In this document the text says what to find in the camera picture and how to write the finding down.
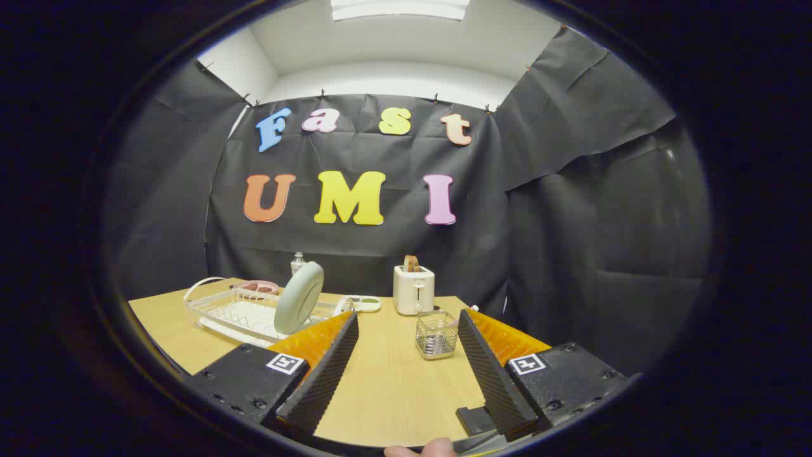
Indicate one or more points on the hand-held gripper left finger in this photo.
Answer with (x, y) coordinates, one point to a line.
(320, 374)

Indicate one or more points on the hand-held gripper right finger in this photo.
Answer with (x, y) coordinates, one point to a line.
(495, 374)

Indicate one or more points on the pale green plate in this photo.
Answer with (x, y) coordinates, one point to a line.
(299, 298)

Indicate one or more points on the white divided sauce dish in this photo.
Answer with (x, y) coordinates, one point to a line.
(365, 304)

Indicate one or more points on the pink plate with food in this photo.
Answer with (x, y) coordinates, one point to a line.
(255, 287)

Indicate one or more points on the small clear bottle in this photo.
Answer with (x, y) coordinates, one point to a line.
(297, 263)

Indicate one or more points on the white toaster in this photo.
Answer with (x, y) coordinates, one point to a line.
(412, 292)

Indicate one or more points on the brown bread slice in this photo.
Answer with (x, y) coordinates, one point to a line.
(411, 263)

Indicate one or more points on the black backdrop cloth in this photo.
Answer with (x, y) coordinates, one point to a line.
(571, 254)

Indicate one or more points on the ceiling light panel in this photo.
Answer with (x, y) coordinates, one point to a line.
(399, 7)

